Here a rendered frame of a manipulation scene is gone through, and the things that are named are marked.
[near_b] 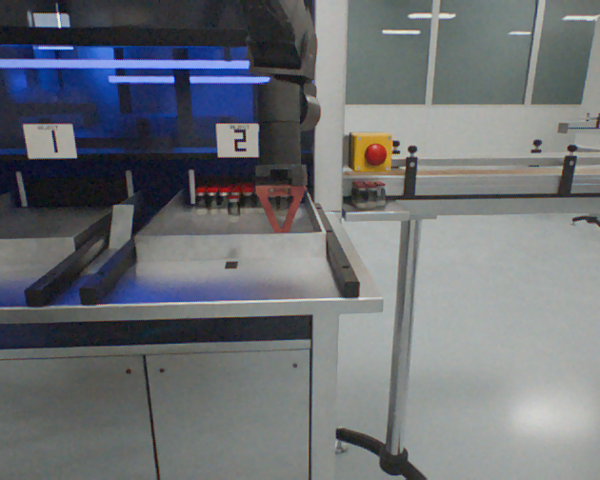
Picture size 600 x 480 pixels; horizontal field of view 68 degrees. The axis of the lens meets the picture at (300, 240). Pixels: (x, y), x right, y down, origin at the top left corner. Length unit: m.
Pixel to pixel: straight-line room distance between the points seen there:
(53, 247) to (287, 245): 0.31
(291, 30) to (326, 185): 0.37
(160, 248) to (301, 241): 0.19
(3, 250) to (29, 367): 0.46
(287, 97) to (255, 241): 0.19
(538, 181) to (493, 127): 4.97
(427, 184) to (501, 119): 5.12
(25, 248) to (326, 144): 0.52
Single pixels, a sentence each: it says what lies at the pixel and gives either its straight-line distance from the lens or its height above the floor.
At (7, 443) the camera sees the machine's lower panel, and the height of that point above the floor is 0.37.
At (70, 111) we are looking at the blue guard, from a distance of 0.92.
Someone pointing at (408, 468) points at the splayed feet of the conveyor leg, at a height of 0.13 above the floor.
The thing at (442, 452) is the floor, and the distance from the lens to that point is 1.68.
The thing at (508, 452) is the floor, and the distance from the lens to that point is 1.75.
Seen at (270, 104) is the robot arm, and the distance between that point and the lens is 0.60.
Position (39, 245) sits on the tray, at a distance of 0.69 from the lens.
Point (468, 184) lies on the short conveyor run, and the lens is 1.07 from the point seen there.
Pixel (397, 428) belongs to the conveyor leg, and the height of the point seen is 0.24.
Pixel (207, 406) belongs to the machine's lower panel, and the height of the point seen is 0.44.
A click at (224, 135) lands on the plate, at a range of 0.86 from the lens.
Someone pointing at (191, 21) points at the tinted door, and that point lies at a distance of 0.88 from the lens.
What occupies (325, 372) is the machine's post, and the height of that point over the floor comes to 0.52.
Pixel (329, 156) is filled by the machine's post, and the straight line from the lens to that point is 0.87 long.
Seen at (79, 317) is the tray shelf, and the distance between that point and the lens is 0.55.
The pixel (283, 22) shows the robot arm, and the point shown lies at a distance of 0.57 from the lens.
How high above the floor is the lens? 1.09
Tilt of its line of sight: 17 degrees down
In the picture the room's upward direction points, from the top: straight up
